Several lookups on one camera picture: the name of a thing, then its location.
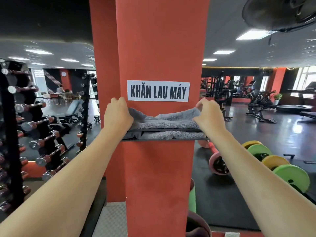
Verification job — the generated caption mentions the grey towel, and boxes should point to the grey towel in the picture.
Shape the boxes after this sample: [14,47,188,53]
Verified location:
[127,107,206,141]

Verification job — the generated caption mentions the black wall fan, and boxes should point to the black wall fan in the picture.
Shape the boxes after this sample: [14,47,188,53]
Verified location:
[242,0,316,32]

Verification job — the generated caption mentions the pink plate barbell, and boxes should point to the pink plate barbell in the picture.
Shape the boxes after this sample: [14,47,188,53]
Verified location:
[198,140,230,175]

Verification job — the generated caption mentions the white paper sign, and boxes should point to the white paper sign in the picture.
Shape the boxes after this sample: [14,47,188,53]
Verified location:
[127,80,191,102]

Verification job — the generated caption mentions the black treadmill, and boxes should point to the black treadmill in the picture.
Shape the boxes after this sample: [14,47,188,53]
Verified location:
[270,81,316,114]

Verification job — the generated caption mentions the person's right hand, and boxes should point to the person's right hand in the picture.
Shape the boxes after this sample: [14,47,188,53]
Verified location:
[192,98,228,139]

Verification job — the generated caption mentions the person's right forearm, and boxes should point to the person's right forearm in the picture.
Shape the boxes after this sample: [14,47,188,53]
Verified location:
[210,130,316,237]

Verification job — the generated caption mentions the black dumbbell rack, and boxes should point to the black dumbbell rack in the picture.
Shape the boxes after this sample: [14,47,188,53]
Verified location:
[0,60,33,215]

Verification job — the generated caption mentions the tall black dumbbell tower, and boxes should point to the tall black dumbbell tower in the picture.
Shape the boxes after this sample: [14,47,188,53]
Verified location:
[90,76,100,113]
[75,74,95,153]

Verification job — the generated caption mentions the green rolled exercise mat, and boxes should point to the green rolled exercise mat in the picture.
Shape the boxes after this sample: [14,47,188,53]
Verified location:
[189,179,197,214]
[185,211,212,237]

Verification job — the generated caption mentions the grey checker plate base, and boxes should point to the grey checker plate base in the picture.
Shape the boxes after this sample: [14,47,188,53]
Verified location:
[98,201,128,237]

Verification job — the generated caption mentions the red pillar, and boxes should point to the red pillar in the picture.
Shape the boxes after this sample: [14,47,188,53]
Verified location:
[89,0,210,237]

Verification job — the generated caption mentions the black weight machine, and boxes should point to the black weight machine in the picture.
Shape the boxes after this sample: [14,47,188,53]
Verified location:
[205,71,234,121]

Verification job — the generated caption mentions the row of chrome dumbbells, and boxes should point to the row of chrome dumbbells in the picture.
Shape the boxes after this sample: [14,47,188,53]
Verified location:
[0,59,71,213]

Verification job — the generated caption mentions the person's left forearm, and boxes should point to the person's left forearm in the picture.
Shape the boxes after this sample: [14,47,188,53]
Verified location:
[0,127,124,237]

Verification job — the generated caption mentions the black exercise machine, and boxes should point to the black exercise machine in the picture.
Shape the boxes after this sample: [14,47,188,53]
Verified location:
[246,90,277,124]

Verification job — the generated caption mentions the yellow weight plate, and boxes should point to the yellow weight plate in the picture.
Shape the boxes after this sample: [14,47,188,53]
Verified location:
[261,155,291,171]
[241,140,263,150]

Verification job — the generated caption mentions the person's left hand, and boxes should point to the person's left hand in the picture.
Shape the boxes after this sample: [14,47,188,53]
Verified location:
[103,97,134,136]

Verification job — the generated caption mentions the black towel rail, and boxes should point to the black towel rail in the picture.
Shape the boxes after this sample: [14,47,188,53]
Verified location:
[121,128,209,142]

